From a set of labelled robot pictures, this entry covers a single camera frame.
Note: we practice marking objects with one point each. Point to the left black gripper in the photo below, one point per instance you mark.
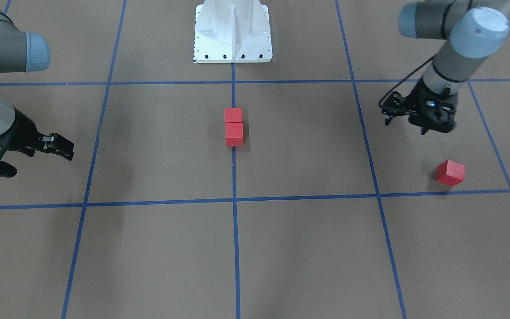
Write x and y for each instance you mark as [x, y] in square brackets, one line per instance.
[418, 98]

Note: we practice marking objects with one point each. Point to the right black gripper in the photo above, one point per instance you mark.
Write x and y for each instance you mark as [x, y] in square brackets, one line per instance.
[19, 131]

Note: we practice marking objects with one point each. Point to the red wooden cube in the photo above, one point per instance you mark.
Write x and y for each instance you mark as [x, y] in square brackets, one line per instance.
[234, 136]
[450, 173]

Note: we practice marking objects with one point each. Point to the red wooden cube carried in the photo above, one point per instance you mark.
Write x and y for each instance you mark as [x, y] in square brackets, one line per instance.
[233, 115]

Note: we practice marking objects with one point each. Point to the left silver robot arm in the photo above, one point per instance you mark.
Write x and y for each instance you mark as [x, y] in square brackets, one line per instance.
[472, 31]

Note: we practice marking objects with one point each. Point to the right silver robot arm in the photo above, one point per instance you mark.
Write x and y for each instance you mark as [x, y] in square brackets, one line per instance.
[24, 52]

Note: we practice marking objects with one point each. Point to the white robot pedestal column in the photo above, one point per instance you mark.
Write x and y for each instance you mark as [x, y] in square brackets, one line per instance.
[232, 31]

